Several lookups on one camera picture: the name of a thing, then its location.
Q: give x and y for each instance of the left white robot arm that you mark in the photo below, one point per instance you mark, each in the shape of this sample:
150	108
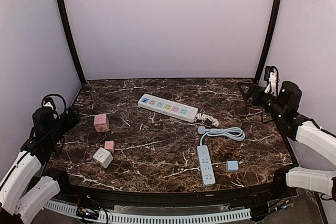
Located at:
17	199

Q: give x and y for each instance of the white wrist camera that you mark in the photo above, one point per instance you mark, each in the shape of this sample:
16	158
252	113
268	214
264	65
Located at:
271	77
48	102

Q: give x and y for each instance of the white slotted cable duct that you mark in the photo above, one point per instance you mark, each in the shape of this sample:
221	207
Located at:
127	214

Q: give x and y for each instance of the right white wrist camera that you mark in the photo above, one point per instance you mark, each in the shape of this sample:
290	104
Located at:
271	77

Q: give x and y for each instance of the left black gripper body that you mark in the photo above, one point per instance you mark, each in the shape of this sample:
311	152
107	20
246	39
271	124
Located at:
70	115

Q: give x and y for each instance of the right black frame post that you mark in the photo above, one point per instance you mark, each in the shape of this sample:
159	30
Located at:
268	39

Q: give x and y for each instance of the small pink charger plug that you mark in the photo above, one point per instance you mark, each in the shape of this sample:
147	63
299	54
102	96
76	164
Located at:
109	146

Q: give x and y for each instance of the black frame post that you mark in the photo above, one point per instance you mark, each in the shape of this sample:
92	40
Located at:
268	39
70	40

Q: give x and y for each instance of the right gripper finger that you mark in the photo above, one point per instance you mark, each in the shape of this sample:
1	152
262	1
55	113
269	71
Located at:
246	87
246	96

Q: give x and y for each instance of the black front table rail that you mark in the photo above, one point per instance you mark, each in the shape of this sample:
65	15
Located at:
255	196

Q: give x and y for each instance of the light blue power strip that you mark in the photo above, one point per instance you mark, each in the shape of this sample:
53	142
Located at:
205	165

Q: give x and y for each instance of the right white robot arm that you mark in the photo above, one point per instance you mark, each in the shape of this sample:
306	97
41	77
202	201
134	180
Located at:
306	131

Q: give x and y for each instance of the small blue charger plug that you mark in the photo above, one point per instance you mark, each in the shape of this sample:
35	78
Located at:
232	166

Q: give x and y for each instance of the pink cube socket adapter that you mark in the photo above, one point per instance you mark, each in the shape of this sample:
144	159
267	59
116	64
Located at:
101	123

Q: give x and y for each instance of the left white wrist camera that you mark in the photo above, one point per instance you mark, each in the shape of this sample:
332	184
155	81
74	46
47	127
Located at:
48	102

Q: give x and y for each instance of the white cube socket adapter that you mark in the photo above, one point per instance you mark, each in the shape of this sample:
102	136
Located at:
103	157

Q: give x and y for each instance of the left black frame post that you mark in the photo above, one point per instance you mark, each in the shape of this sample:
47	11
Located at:
70	40

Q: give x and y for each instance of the white multicolour power strip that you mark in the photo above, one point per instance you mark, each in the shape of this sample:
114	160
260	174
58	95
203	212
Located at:
169	108

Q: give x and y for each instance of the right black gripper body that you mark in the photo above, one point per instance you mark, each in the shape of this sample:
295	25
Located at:
256	92

